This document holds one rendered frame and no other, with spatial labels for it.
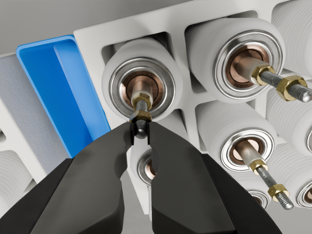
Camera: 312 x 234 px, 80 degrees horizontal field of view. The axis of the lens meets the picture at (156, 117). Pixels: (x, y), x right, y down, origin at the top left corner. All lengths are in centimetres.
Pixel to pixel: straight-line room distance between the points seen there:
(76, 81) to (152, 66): 32
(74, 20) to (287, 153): 50
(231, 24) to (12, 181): 40
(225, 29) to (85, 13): 32
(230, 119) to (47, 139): 35
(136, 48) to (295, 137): 25
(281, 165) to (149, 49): 31
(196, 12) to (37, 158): 36
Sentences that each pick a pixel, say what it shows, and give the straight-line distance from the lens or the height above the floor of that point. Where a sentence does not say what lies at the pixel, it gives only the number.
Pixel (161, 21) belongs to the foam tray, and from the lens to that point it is 28.
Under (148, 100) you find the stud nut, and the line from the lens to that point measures 18.
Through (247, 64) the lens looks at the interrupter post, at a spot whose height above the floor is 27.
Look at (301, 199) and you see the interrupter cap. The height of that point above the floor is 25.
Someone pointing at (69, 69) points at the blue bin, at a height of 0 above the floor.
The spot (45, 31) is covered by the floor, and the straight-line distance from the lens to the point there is 50.
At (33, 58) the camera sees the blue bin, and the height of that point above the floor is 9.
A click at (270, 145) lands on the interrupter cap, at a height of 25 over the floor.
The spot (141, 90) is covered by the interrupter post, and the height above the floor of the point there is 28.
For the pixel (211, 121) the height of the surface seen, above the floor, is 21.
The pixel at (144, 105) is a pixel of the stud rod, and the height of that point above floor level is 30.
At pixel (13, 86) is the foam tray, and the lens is 40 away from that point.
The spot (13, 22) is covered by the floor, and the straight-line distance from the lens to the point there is 53.
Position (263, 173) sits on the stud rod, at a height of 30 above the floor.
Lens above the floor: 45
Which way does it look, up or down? 62 degrees down
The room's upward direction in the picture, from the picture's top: 174 degrees clockwise
